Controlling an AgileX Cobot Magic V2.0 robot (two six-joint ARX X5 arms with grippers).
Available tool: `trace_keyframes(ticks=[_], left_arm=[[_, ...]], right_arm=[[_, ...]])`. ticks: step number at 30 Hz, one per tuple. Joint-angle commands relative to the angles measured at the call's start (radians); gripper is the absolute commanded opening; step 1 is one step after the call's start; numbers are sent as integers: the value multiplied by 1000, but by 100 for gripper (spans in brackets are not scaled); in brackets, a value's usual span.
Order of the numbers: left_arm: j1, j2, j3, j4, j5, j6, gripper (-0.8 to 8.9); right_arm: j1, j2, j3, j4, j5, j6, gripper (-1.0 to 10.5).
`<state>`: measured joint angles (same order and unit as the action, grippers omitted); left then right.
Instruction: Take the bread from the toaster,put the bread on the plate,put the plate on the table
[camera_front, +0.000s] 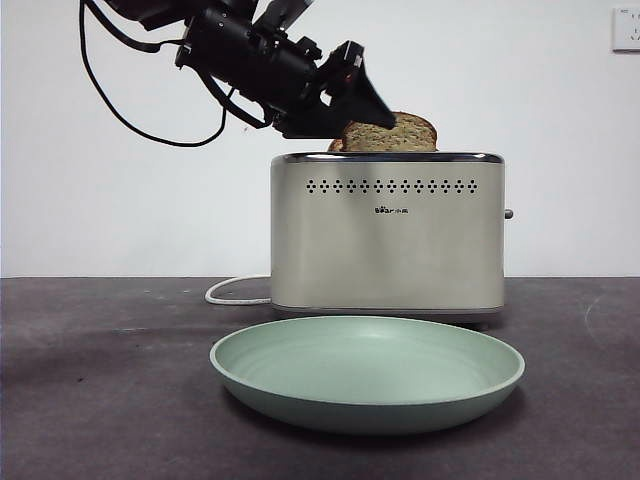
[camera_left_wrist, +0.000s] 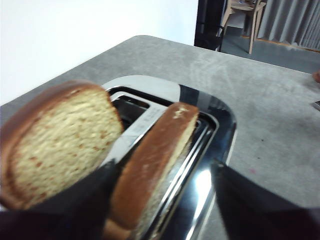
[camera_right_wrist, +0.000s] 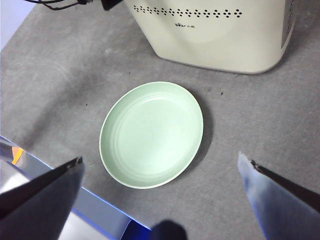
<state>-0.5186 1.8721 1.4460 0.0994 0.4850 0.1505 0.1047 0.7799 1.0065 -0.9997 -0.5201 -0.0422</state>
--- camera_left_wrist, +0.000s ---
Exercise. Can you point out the light wooden chair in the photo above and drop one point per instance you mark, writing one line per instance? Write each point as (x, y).
(241, 7)

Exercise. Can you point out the black stand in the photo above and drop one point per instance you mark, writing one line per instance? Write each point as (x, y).
(207, 25)

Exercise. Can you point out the bread slice with white-flecked crust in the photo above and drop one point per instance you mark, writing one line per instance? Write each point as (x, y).
(150, 155)

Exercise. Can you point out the cream toaster with chrome top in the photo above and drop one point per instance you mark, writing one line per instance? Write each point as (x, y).
(162, 87)

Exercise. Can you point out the grey curtain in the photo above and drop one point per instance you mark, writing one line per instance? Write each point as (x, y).
(287, 20)

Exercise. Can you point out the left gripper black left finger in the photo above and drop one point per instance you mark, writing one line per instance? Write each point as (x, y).
(62, 220)

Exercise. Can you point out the person's hand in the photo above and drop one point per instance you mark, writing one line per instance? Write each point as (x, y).
(317, 77)

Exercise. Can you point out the toasted bread slice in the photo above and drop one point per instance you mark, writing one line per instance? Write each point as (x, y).
(62, 145)

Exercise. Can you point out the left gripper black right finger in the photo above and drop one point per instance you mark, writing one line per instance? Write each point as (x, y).
(262, 217)

